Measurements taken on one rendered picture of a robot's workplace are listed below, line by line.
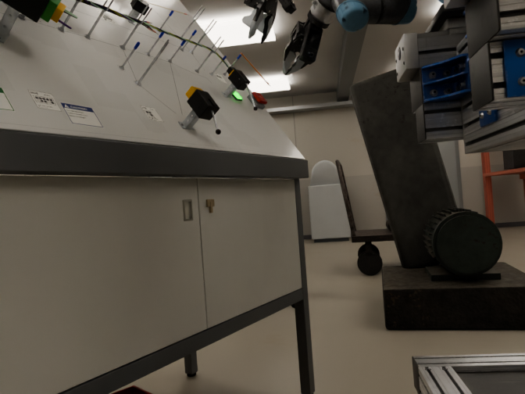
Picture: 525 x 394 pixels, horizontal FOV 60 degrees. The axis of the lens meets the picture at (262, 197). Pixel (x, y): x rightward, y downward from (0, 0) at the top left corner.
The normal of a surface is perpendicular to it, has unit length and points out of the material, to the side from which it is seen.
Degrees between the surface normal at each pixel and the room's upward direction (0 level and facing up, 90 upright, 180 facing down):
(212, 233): 90
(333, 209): 90
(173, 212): 90
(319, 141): 90
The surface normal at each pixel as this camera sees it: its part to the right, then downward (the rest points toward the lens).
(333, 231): -0.18, 0.00
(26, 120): 0.65, -0.64
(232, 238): 0.85, -0.07
